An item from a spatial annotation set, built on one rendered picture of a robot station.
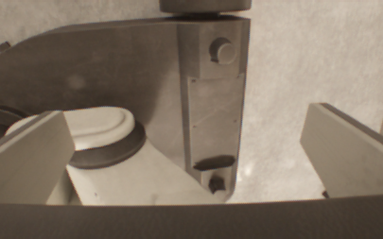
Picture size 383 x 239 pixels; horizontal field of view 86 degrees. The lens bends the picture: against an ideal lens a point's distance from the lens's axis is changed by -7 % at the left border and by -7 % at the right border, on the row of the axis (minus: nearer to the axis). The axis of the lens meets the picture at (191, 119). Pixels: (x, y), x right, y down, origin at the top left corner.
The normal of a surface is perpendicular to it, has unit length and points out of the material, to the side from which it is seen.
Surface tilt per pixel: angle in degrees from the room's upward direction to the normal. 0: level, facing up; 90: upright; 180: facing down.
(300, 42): 0
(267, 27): 0
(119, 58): 0
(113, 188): 90
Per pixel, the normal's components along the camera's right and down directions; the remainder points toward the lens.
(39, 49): 0.20, 0.48
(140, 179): -0.04, -0.87
